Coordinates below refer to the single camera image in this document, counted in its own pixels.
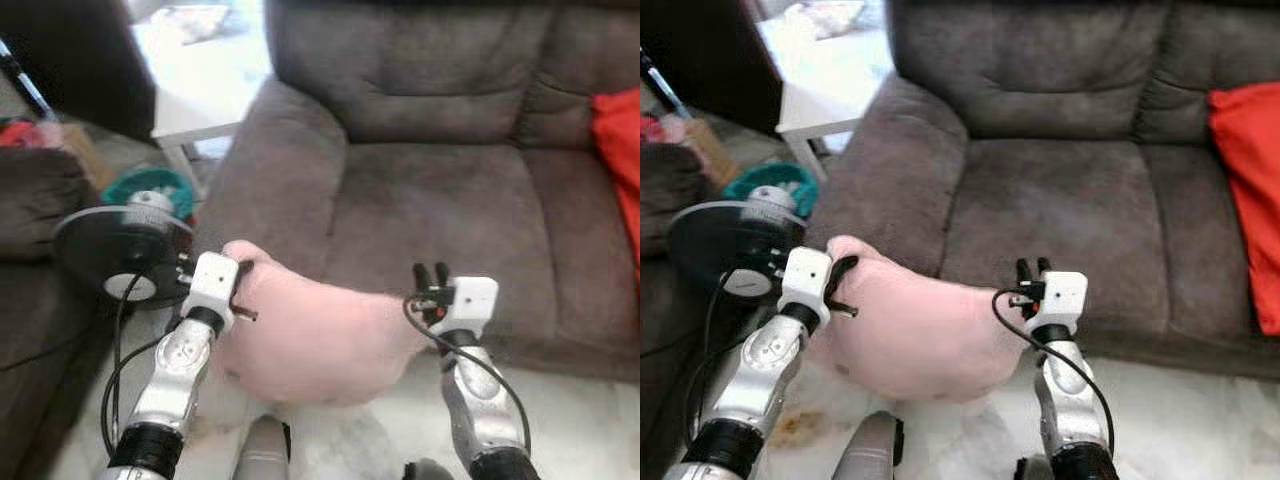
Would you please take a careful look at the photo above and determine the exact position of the white side table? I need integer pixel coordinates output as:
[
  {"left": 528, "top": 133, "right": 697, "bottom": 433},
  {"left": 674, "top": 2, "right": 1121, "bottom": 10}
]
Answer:
[
  {"left": 775, "top": 72, "right": 893, "bottom": 183},
  {"left": 150, "top": 70, "right": 273, "bottom": 191}
]

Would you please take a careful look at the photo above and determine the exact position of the pink cat face pillow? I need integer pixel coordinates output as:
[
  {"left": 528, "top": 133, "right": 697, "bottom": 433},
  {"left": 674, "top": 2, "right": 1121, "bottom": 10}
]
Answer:
[
  {"left": 213, "top": 239, "right": 443, "bottom": 408},
  {"left": 806, "top": 234, "right": 1043, "bottom": 405}
]

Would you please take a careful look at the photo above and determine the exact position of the brown fabric sofa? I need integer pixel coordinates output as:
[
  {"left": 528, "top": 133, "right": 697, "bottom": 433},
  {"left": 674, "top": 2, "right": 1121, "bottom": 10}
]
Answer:
[
  {"left": 0, "top": 148, "right": 126, "bottom": 480},
  {"left": 640, "top": 143, "right": 746, "bottom": 480},
  {"left": 193, "top": 0, "right": 641, "bottom": 386},
  {"left": 803, "top": 0, "right": 1280, "bottom": 383}
]

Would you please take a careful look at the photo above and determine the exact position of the black floor fan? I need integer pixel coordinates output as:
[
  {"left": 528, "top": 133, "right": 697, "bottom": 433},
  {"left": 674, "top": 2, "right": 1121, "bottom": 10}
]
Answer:
[
  {"left": 667, "top": 186, "right": 811, "bottom": 299},
  {"left": 53, "top": 188, "right": 198, "bottom": 307}
]

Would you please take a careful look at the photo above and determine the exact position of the brown cardboard box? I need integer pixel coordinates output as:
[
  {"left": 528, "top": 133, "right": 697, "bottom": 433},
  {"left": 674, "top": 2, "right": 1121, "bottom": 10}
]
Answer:
[
  {"left": 685, "top": 118, "right": 743, "bottom": 191},
  {"left": 58, "top": 122, "right": 119, "bottom": 193}
]

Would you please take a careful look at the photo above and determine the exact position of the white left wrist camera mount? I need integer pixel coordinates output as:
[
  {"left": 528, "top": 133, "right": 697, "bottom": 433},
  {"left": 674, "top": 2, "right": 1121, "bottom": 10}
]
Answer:
[
  {"left": 778, "top": 246, "right": 835, "bottom": 328},
  {"left": 178, "top": 251, "right": 242, "bottom": 334}
]

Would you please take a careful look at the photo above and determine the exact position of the grey robot leg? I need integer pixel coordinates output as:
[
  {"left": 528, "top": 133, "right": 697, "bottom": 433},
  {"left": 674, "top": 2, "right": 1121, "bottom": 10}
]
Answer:
[
  {"left": 833, "top": 409, "right": 907, "bottom": 480},
  {"left": 232, "top": 413, "right": 294, "bottom": 480},
  {"left": 1013, "top": 453, "right": 1059, "bottom": 480}
]

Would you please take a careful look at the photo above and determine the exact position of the red and pink heap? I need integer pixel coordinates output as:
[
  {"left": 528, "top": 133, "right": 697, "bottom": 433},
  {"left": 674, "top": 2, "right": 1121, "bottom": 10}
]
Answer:
[
  {"left": 0, "top": 118, "right": 63, "bottom": 151},
  {"left": 640, "top": 112, "right": 693, "bottom": 147}
]

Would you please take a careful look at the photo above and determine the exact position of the black and white pole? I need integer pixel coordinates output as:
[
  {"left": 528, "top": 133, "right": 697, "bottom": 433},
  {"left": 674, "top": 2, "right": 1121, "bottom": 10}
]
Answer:
[
  {"left": 0, "top": 38, "right": 58, "bottom": 123},
  {"left": 640, "top": 50, "right": 693, "bottom": 121}
]

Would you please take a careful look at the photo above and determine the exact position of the grey robot right leg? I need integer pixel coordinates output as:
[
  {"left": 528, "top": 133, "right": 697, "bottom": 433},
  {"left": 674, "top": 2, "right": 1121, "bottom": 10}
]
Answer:
[{"left": 1013, "top": 453, "right": 1059, "bottom": 480}]

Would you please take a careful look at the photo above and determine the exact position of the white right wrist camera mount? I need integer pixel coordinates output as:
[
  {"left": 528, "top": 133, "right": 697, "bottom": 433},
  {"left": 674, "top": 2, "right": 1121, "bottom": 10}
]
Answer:
[
  {"left": 1024, "top": 271, "right": 1090, "bottom": 338},
  {"left": 430, "top": 276, "right": 500, "bottom": 339}
]

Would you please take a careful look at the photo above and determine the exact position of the teal plastic basket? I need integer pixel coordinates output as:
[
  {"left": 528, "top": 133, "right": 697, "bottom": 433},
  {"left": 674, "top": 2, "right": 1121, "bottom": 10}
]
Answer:
[
  {"left": 722, "top": 161, "right": 821, "bottom": 216},
  {"left": 100, "top": 167, "right": 197, "bottom": 219}
]

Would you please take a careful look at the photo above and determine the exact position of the grey robot left leg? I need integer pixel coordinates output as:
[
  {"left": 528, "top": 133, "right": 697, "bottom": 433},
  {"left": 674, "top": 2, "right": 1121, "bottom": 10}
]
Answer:
[
  {"left": 833, "top": 409, "right": 907, "bottom": 480},
  {"left": 232, "top": 413, "right": 294, "bottom": 480}
]

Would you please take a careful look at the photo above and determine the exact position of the dark brown wooden door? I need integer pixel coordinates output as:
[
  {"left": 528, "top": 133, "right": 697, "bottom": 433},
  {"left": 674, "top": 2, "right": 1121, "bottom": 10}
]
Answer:
[
  {"left": 0, "top": 0, "right": 158, "bottom": 143},
  {"left": 640, "top": 0, "right": 786, "bottom": 138}
]

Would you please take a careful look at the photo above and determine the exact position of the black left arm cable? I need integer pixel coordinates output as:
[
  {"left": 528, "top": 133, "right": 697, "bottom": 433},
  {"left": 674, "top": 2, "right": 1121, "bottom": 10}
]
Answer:
[
  {"left": 98, "top": 272, "right": 186, "bottom": 456},
  {"left": 683, "top": 266, "right": 771, "bottom": 446}
]

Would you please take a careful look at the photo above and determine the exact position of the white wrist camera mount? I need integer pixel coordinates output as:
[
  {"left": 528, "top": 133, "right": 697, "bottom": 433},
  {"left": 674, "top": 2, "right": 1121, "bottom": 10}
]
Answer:
[
  {"left": 178, "top": 251, "right": 242, "bottom": 334},
  {"left": 778, "top": 246, "right": 835, "bottom": 328},
  {"left": 430, "top": 276, "right": 500, "bottom": 339},
  {"left": 1024, "top": 271, "right": 1090, "bottom": 338}
]

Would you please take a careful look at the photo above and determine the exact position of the red cushion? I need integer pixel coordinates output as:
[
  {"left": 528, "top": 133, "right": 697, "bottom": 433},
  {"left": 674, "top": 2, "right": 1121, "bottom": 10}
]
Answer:
[
  {"left": 1207, "top": 82, "right": 1280, "bottom": 337},
  {"left": 590, "top": 88, "right": 641, "bottom": 276}
]

